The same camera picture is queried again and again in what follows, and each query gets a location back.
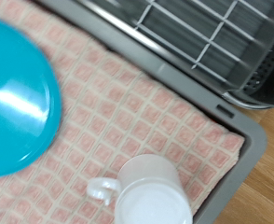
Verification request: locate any white plastic mug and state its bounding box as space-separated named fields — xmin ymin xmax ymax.
xmin=86 ymin=153 xmax=194 ymax=224

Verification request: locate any grey plastic crate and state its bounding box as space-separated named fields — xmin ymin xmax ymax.
xmin=38 ymin=0 xmax=268 ymax=224

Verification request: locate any blue plastic plate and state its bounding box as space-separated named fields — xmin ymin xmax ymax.
xmin=0 ymin=17 xmax=62 ymax=179

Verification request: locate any steel wire dish rack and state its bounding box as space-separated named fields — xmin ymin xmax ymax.
xmin=77 ymin=0 xmax=274 ymax=110

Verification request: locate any pink checked towel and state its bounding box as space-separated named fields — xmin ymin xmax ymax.
xmin=0 ymin=0 xmax=247 ymax=224

